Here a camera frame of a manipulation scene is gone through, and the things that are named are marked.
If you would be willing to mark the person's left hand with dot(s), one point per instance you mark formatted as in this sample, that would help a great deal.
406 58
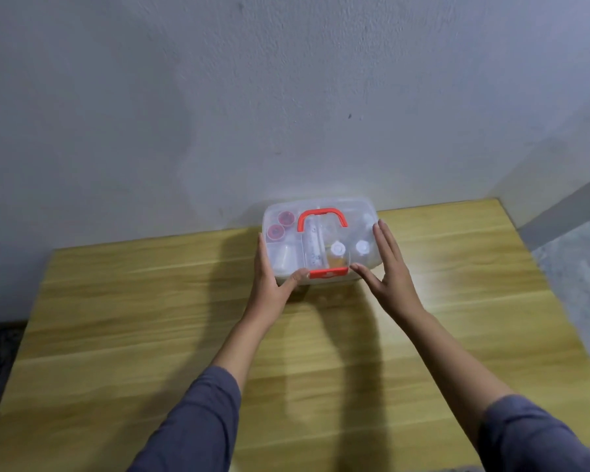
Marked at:
268 294

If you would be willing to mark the person's right hand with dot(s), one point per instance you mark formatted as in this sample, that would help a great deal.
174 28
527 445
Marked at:
396 285

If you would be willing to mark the person's left thumb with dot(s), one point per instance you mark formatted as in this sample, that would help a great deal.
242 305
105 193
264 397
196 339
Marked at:
295 281

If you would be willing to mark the person's right thumb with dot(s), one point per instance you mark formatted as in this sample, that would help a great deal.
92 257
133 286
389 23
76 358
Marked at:
365 275

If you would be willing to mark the person's right forearm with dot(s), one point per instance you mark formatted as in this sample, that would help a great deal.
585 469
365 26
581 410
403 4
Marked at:
477 388

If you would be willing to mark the person's left forearm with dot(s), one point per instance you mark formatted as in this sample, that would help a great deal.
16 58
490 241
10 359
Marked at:
211 388

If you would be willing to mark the clear bottle white cap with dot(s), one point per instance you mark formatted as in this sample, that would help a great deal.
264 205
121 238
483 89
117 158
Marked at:
363 247

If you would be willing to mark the amber bottle white cap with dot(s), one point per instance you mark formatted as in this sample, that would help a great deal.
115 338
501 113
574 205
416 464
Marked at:
338 255

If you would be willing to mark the white tube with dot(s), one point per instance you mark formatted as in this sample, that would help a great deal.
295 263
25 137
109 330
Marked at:
316 243

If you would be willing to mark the red capped small jar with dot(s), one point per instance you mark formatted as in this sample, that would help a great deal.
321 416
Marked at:
286 219
276 233

